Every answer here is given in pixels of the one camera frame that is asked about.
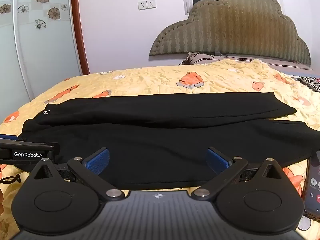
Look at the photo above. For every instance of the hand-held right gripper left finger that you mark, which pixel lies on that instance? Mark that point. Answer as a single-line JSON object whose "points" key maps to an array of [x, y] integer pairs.
{"points": [[98, 160]]}

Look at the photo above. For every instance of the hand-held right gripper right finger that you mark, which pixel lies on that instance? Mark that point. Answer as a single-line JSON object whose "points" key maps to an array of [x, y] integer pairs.
{"points": [[217, 159]]}

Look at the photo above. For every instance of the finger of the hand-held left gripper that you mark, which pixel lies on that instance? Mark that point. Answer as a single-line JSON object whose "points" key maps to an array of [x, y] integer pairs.
{"points": [[10, 138]]}

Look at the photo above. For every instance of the black pants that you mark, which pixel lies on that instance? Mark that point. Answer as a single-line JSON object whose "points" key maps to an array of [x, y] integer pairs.
{"points": [[155, 140]]}

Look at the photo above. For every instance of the yellow carrot print blanket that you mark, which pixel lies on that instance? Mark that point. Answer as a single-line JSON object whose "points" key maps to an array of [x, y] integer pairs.
{"points": [[225, 80]]}

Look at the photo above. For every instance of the flower pattern wardrobe door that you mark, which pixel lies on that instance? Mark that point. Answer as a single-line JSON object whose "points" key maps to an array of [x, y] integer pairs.
{"points": [[37, 55]]}

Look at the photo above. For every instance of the black smartphone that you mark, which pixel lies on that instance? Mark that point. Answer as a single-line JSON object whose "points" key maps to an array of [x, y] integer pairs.
{"points": [[313, 187]]}

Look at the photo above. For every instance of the grey-brown pillow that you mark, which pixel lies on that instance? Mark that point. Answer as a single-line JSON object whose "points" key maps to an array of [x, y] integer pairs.
{"points": [[250, 60]]}

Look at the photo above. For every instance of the black-white striped cloth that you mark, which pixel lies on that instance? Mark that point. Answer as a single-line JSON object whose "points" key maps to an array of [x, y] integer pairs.
{"points": [[311, 83]]}

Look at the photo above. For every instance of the olive padded headboard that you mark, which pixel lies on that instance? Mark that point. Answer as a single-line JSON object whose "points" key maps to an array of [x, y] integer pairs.
{"points": [[232, 27]]}

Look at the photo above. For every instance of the brown wooden door frame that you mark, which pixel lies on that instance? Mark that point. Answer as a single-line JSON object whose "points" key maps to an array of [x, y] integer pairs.
{"points": [[80, 30]]}

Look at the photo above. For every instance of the white wall socket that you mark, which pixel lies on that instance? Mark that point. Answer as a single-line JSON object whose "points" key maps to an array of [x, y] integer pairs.
{"points": [[142, 5], [151, 3]]}

